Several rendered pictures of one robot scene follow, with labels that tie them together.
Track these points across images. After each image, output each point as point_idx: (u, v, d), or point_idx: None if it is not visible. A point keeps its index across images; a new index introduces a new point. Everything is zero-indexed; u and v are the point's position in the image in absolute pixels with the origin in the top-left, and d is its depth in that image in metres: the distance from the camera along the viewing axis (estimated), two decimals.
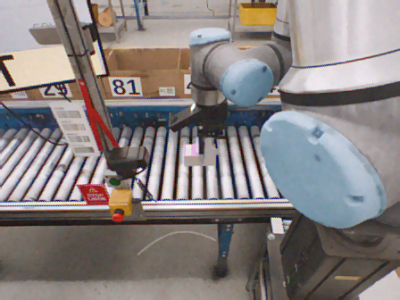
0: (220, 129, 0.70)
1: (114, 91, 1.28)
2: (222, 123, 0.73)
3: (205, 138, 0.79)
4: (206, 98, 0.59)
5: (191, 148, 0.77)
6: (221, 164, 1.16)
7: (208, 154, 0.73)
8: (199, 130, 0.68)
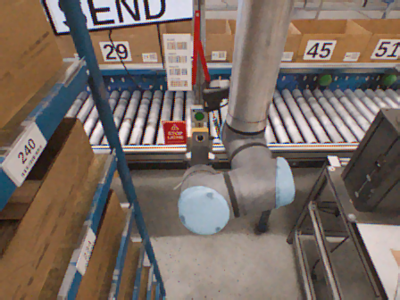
0: None
1: None
2: None
3: None
4: (181, 182, 0.56)
5: None
6: (273, 118, 1.28)
7: None
8: (190, 162, 0.67)
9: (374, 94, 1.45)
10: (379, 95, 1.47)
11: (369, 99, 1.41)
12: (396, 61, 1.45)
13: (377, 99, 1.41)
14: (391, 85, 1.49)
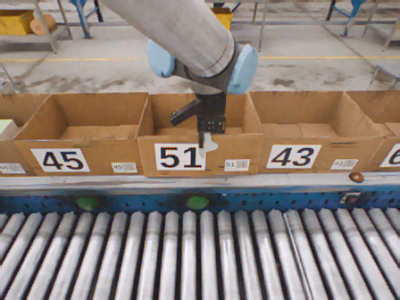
0: (220, 123, 0.72)
1: None
2: (222, 120, 0.75)
3: None
4: (205, 87, 0.63)
5: None
6: None
7: (208, 148, 0.75)
8: (199, 125, 0.70)
9: (170, 227, 0.87)
10: (182, 227, 0.89)
11: (150, 243, 0.83)
12: (208, 172, 0.83)
13: (166, 241, 0.83)
14: (207, 206, 0.90)
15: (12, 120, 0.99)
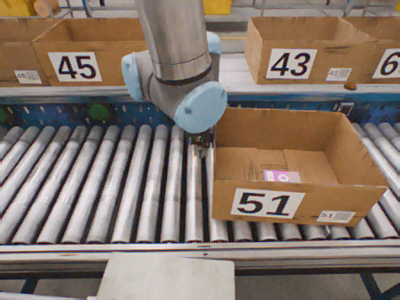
0: (196, 140, 0.66)
1: None
2: (209, 144, 0.66)
3: (204, 151, 0.75)
4: None
5: (273, 175, 0.71)
6: None
7: (193, 152, 0.74)
8: None
9: None
10: None
11: (160, 145, 0.89)
12: (294, 220, 0.65)
13: None
14: None
15: None
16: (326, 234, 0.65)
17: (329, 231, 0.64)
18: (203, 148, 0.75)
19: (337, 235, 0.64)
